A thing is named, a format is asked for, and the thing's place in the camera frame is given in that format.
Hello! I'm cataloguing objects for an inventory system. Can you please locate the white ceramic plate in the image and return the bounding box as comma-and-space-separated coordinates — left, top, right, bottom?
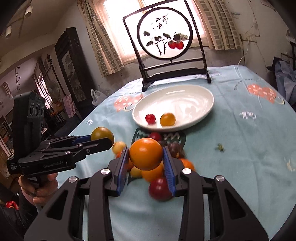
132, 84, 214, 132

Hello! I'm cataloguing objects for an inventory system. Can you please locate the light blue patterned tablecloth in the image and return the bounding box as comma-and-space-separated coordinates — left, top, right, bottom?
55, 64, 296, 241

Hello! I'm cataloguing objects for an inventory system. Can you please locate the right checkered curtain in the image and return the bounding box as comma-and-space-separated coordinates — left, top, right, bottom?
194, 0, 243, 50

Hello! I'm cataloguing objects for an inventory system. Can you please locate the left checkered curtain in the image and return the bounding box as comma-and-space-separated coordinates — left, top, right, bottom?
77, 0, 125, 77

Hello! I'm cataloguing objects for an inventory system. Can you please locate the orange fruit on table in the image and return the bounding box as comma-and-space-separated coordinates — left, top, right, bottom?
130, 166, 142, 178

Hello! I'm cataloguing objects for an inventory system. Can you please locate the yellow orange tomato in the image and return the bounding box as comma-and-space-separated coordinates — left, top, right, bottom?
160, 113, 176, 126

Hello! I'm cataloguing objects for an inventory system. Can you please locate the white plastic bag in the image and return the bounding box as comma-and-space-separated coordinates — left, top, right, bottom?
91, 89, 107, 106

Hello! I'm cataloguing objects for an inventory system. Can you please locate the round orange tomato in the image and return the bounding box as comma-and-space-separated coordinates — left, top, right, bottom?
129, 138, 163, 171

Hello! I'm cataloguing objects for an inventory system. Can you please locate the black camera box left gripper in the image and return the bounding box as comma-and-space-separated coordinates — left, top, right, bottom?
12, 91, 45, 159

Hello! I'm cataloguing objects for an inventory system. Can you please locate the small red cherry tomato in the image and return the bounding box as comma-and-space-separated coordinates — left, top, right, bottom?
145, 114, 156, 125

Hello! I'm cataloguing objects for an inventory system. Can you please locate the blue clothes pile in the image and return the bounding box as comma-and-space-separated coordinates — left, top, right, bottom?
274, 60, 296, 105

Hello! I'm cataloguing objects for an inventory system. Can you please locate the dark red plum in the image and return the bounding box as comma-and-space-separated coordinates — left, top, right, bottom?
149, 177, 173, 201

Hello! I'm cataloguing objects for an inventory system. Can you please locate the dark purple passion fruit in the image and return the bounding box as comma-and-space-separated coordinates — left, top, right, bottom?
168, 143, 185, 159

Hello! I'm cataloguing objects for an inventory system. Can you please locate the small yellow tomato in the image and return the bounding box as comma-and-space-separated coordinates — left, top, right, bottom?
112, 141, 126, 155

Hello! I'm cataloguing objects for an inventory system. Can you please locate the red cherry tomato on table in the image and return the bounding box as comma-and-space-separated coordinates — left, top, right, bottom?
149, 132, 163, 142

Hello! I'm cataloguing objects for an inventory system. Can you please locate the checkered curtain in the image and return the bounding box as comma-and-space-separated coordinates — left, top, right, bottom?
194, 0, 243, 50
77, 0, 125, 77

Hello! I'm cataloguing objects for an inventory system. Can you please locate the dark wooden cabinet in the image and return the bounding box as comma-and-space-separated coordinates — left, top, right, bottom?
55, 27, 95, 113

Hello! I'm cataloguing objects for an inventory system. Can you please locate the olive green tomato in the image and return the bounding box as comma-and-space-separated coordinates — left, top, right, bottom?
91, 126, 114, 144

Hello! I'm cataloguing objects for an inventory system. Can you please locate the black framed round painting screen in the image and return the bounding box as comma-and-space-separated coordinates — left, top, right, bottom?
122, 1, 211, 91

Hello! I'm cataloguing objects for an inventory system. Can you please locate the left hand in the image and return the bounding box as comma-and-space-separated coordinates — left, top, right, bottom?
18, 173, 58, 206

